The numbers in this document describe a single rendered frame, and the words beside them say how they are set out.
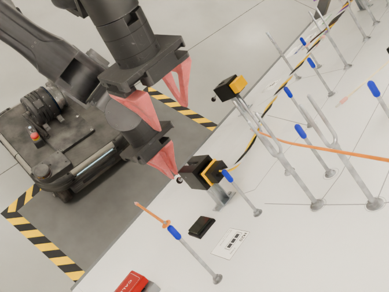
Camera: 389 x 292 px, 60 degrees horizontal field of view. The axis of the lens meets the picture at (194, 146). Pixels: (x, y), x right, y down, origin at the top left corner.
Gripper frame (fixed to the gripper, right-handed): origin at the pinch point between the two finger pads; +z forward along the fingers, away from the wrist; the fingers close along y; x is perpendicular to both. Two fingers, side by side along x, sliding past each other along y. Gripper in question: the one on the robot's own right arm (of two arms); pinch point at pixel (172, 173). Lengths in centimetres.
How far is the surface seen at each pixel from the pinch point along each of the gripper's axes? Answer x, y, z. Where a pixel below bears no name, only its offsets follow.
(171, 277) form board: -14.7, -14.9, 4.8
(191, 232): -11.7, -7.5, 4.5
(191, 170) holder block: -12.8, -1.4, -4.1
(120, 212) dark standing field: 108, 1, 46
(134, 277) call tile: -11.8, -18.5, 1.8
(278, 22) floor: 135, 192, 40
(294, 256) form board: -33.2, -5.8, 1.8
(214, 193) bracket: -12.8, -0.6, 2.0
